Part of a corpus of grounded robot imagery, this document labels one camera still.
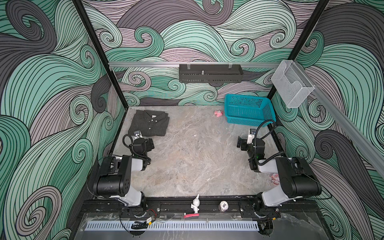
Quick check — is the dark grey pinstriped shirt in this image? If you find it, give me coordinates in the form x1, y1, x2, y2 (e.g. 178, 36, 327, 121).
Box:
128, 110, 170, 137

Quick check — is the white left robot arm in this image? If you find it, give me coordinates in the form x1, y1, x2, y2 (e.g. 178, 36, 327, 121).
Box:
92, 135, 155, 210

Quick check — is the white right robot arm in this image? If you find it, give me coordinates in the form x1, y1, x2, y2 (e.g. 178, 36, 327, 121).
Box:
237, 136, 323, 208

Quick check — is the pink cartoon sticker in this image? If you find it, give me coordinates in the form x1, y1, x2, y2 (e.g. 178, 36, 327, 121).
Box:
271, 173, 280, 186

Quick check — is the teal plastic basket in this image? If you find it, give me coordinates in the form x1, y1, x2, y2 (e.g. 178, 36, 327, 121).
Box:
224, 94, 276, 127

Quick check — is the small pink toy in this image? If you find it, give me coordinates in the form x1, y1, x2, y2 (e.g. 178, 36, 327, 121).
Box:
214, 110, 224, 117

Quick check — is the white figurine on pink base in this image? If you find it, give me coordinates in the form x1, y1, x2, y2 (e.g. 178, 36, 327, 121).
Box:
184, 195, 200, 220

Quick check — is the black perforated metal shelf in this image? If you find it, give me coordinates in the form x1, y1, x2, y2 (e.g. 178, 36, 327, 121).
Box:
179, 65, 244, 84

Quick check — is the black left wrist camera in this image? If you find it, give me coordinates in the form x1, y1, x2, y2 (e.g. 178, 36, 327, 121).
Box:
133, 131, 143, 140

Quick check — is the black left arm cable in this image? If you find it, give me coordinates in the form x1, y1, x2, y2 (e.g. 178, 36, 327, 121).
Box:
122, 134, 152, 164

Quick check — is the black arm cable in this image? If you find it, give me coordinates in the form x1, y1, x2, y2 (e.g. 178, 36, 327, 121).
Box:
122, 134, 152, 164
253, 119, 286, 167

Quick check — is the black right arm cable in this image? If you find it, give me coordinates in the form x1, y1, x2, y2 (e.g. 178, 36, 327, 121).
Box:
253, 119, 286, 167

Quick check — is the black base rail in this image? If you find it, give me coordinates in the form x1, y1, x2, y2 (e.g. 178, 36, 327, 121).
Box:
81, 195, 319, 221

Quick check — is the clear plastic wall holder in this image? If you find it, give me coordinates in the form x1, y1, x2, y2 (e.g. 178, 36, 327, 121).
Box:
271, 60, 315, 109

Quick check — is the white slotted cable duct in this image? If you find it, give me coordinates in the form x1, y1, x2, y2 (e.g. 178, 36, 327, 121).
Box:
85, 220, 259, 232

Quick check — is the aluminium rail back wall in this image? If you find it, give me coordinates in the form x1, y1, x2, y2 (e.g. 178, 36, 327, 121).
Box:
109, 61, 280, 69

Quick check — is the aluminium rail wall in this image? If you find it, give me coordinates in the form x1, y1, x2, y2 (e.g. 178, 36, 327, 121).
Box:
109, 61, 280, 69
299, 65, 384, 173

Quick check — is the aluminium rail right wall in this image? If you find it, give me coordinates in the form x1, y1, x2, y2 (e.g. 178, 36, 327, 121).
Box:
299, 65, 384, 173

